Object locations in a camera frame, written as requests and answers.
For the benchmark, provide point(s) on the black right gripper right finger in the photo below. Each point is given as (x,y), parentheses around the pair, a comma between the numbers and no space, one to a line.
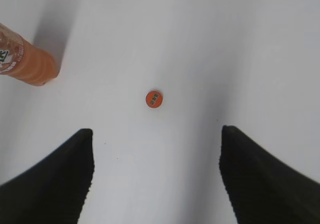
(261,188)

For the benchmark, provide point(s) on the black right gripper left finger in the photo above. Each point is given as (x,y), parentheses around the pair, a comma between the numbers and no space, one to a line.
(54,190)

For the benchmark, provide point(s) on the orange bottle cap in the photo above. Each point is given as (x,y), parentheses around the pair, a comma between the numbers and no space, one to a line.
(154,99)

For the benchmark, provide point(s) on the orange soda plastic bottle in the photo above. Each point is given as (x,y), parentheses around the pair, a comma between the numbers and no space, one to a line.
(21,60)

